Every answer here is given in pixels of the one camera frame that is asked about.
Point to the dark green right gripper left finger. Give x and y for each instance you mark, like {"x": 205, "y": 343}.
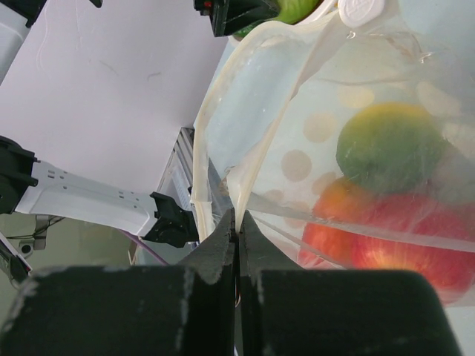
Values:
{"x": 184, "y": 309}

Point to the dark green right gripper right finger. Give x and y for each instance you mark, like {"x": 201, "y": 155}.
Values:
{"x": 288, "y": 310}

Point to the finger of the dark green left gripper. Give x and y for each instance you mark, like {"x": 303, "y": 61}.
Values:
{"x": 230, "y": 16}

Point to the red apple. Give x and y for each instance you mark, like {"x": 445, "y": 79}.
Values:
{"x": 406, "y": 231}

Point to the clear zip top bag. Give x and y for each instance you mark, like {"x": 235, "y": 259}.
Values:
{"x": 266, "y": 134}

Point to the yellow green mango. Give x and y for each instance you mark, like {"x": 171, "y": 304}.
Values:
{"x": 390, "y": 147}

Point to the green cabbage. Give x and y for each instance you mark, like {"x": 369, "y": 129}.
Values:
{"x": 294, "y": 11}

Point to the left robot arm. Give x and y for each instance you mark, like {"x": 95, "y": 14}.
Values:
{"x": 32, "y": 186}

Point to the white plastic basket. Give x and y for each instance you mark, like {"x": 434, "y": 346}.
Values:
{"x": 323, "y": 9}

